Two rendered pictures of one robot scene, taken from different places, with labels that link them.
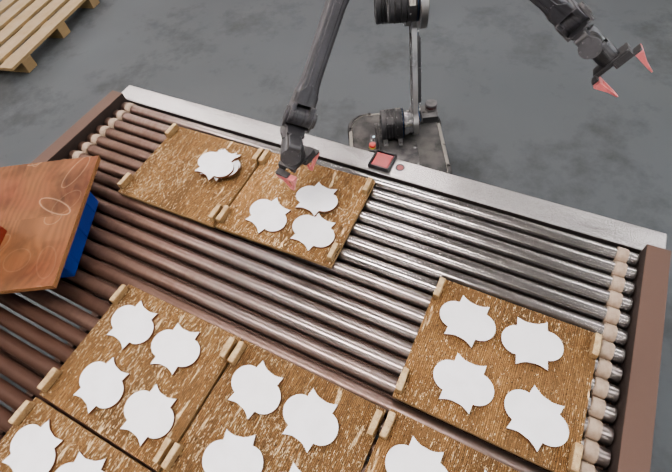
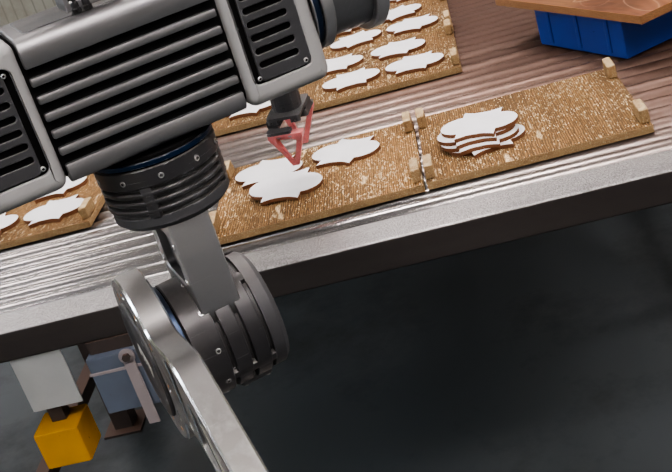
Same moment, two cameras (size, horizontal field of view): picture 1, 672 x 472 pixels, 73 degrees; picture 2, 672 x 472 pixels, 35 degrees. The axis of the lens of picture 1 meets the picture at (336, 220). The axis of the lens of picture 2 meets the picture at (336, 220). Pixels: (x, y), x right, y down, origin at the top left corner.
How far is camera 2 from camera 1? 2.86 m
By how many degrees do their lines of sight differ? 100
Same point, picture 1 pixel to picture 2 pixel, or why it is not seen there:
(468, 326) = (52, 207)
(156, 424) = not seen: hidden behind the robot
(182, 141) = (604, 122)
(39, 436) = (415, 25)
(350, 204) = (233, 208)
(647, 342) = not seen: outside the picture
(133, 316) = (419, 62)
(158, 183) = (559, 94)
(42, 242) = not seen: outside the picture
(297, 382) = (216, 125)
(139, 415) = (342, 60)
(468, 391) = not seen: hidden behind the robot
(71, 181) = (627, 0)
